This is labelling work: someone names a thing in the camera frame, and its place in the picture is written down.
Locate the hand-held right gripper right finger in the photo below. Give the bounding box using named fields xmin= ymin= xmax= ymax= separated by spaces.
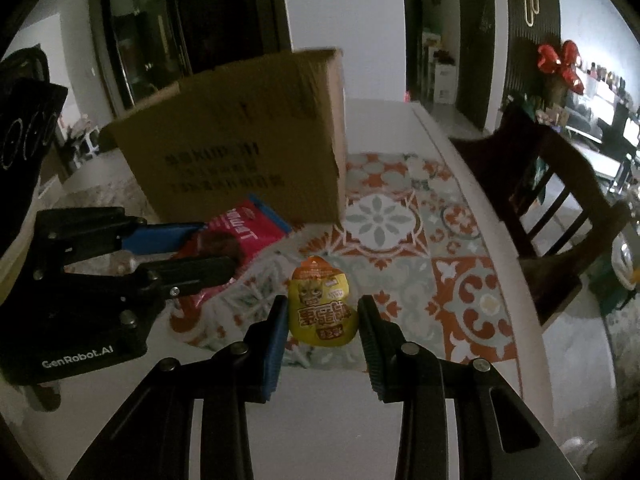
xmin=356 ymin=294 xmax=568 ymax=480

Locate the brown cardboard box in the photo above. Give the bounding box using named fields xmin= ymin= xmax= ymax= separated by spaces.
xmin=99 ymin=48 xmax=348 ymax=225

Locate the glass sliding door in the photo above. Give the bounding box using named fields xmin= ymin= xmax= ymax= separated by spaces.
xmin=90 ymin=0 xmax=291 ymax=116

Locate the patterned table runner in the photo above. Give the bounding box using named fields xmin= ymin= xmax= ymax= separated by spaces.
xmin=170 ymin=152 xmax=523 ymax=376

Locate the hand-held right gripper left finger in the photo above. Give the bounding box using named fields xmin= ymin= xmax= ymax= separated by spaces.
xmin=65 ymin=294 xmax=290 ymax=480

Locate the dark room door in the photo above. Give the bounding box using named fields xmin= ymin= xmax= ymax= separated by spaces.
xmin=456 ymin=0 xmax=506 ymax=133

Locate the yellow snack packet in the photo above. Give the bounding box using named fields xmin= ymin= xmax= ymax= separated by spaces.
xmin=289 ymin=256 xmax=358 ymax=348

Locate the red snack packet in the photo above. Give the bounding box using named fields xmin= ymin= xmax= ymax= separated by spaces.
xmin=170 ymin=195 xmax=293 ymax=311

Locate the black monitor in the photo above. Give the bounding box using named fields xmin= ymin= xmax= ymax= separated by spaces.
xmin=607 ymin=102 xmax=640 ymax=151

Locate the dark wooden chair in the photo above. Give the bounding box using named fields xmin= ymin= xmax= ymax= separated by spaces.
xmin=447 ymin=92 xmax=633 ymax=326

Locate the white low cabinet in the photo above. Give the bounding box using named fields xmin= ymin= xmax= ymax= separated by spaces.
xmin=565 ymin=125 xmax=640 ymax=181

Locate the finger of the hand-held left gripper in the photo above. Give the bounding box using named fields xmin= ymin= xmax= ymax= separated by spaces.
xmin=35 ymin=206 xmax=212 ymax=267
xmin=62 ymin=255 xmax=239 ymax=332

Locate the white shelf with flowers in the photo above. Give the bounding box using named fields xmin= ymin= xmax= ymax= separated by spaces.
xmin=62 ymin=115 xmax=108 ymax=171

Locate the white storage boxes stack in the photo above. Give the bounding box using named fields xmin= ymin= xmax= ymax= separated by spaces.
xmin=420 ymin=30 xmax=457 ymax=106

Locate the red foil balloon bunch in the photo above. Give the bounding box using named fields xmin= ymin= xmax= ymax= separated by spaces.
xmin=537 ymin=40 xmax=586 ymax=95

